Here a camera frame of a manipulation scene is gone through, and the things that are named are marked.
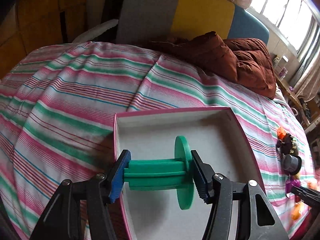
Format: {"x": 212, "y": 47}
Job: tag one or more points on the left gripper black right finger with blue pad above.
{"x": 257, "y": 218}

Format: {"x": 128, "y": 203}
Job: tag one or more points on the dark metal cup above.
{"x": 292, "y": 164}

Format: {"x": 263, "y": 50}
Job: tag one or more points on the striped pink green bedsheet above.
{"x": 57, "y": 111}

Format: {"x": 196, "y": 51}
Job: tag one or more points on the rust brown quilted blanket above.
{"x": 245, "y": 61}

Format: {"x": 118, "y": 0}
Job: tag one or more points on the green plastic spool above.
{"x": 165, "y": 174}

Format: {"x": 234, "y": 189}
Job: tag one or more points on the orange toy at edge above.
{"x": 297, "y": 211}

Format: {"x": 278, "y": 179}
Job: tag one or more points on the white chair armrest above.
{"x": 96, "y": 31}

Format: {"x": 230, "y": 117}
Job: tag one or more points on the purple small toy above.
{"x": 290, "y": 183}

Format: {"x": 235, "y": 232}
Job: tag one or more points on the grey yellow blue headboard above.
{"x": 142, "y": 20}

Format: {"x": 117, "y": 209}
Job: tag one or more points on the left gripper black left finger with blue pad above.
{"x": 61, "y": 218}

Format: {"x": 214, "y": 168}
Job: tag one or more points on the orange small toy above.
{"x": 281, "y": 133}

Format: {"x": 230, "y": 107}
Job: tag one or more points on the dark spiky toy figure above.
{"x": 288, "y": 145}

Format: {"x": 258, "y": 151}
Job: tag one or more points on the pink white cardboard box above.
{"x": 214, "y": 132}

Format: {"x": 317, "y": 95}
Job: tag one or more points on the wooden side shelf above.
{"x": 307, "y": 112}

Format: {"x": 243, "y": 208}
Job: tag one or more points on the window with bright light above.
{"x": 291, "y": 19}

